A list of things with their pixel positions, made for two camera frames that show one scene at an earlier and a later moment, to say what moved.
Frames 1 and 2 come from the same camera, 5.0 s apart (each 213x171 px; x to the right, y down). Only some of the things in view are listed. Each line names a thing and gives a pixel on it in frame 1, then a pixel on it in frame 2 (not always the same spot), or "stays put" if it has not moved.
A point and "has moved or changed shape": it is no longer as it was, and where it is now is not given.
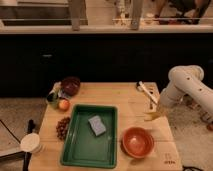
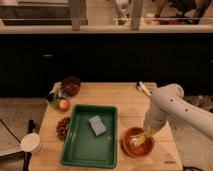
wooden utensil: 140,86 stays put
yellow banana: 150,116 has moved or changed shape
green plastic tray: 91,137 stays put
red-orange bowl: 137,142 stays put
